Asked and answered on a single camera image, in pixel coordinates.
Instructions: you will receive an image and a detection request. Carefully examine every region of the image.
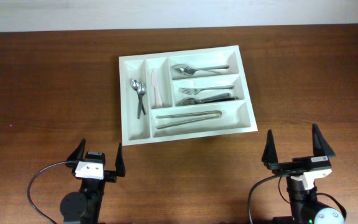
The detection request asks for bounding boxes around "black handled fork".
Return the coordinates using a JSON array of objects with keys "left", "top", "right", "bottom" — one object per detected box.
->
[{"left": 177, "top": 93, "right": 238, "bottom": 106}]

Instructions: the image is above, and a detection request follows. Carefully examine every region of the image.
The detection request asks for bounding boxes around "small steel teaspoon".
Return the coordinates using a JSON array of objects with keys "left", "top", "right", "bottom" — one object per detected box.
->
[
  {"left": 137, "top": 83, "right": 147, "bottom": 119},
  {"left": 129, "top": 78, "right": 147, "bottom": 116}
]

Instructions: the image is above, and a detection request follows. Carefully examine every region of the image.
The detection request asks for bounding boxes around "black right camera cable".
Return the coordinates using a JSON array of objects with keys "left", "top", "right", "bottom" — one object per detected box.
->
[{"left": 247, "top": 174, "right": 347, "bottom": 224}]

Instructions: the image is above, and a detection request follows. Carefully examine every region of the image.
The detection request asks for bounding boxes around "black left camera cable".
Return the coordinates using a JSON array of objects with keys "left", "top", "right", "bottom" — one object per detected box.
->
[{"left": 26, "top": 161, "right": 77, "bottom": 224}]

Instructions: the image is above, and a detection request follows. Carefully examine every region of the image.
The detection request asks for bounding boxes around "white plastic cutlery tray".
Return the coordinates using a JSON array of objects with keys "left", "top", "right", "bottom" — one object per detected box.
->
[{"left": 119, "top": 45, "right": 258, "bottom": 146}]

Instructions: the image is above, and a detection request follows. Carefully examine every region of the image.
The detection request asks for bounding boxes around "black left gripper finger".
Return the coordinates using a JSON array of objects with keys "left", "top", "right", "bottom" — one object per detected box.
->
[
  {"left": 65, "top": 139, "right": 86, "bottom": 168},
  {"left": 115, "top": 142, "right": 126, "bottom": 177}
]

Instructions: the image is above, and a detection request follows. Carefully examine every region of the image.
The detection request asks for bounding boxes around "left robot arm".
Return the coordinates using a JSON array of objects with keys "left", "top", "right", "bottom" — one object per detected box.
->
[{"left": 60, "top": 139, "right": 126, "bottom": 224}]

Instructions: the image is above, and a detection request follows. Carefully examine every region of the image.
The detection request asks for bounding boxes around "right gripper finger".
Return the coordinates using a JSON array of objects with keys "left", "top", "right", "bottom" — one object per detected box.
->
[
  {"left": 312, "top": 124, "right": 336, "bottom": 158},
  {"left": 261, "top": 129, "right": 279, "bottom": 170}
]

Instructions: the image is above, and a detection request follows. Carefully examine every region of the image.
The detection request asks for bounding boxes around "steel fork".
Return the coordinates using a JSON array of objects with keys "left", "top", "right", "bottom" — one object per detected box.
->
[{"left": 179, "top": 85, "right": 234, "bottom": 95}]

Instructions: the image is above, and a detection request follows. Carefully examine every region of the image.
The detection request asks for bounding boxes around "steel tablespoon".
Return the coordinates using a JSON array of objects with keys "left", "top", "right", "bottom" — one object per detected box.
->
[
  {"left": 178, "top": 66, "right": 229, "bottom": 76},
  {"left": 170, "top": 63, "right": 230, "bottom": 71}
]

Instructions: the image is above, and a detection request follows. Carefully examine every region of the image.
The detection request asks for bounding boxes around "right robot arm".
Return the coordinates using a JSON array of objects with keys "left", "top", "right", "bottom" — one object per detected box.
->
[{"left": 262, "top": 124, "right": 347, "bottom": 224}]

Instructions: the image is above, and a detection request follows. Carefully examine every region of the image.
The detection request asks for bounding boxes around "black camera cable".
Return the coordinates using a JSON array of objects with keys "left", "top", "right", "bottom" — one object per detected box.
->
[
  {"left": 26, "top": 161, "right": 77, "bottom": 224},
  {"left": 247, "top": 174, "right": 347, "bottom": 224}
]

